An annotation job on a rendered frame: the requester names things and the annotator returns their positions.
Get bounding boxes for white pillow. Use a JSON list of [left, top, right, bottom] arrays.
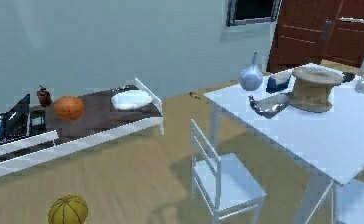
[[110, 89, 154, 111]]

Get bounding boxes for pale blue round flask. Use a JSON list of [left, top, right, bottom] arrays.
[[238, 50, 265, 92]]

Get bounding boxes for white chair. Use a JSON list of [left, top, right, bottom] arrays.
[[190, 118, 268, 224]]

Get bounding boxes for white bed with dark blanket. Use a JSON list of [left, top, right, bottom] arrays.
[[0, 77, 165, 181]]

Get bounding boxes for silver dish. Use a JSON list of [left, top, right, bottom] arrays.
[[248, 93, 291, 120]]

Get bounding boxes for orange basketball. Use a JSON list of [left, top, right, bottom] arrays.
[[53, 95, 85, 122]]

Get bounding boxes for dark window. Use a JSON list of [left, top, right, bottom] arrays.
[[225, 0, 282, 28]]

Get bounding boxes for tan round spool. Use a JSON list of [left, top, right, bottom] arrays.
[[286, 66, 345, 113]]

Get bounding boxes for dark red round object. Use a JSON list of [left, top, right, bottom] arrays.
[[36, 85, 53, 108]]

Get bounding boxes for white table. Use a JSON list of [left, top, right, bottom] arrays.
[[203, 63, 364, 224]]

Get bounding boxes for yellow ball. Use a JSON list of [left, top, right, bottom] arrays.
[[47, 194, 89, 224]]

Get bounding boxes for dark red room door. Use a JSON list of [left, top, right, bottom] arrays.
[[266, 0, 364, 74]]

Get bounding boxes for black laptop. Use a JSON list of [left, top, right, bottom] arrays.
[[0, 93, 31, 147]]

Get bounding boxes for grey door handle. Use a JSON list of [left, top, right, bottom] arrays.
[[321, 19, 333, 42]]

